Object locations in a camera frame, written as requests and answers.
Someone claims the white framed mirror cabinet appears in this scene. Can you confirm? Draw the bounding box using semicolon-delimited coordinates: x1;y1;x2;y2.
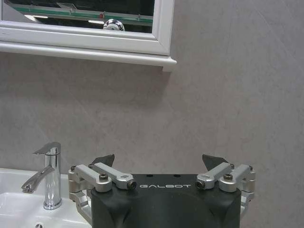
0;0;178;73

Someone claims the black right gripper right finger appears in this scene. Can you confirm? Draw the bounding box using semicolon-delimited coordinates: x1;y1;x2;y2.
196;153;257;221

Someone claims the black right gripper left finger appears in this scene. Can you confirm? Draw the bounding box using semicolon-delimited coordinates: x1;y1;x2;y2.
68;153;137;224

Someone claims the white ceramic washbasin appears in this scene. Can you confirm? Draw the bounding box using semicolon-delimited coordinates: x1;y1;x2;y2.
0;167;92;228

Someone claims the chrome basin faucet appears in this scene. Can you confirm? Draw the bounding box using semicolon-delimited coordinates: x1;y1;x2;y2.
20;142;63;210

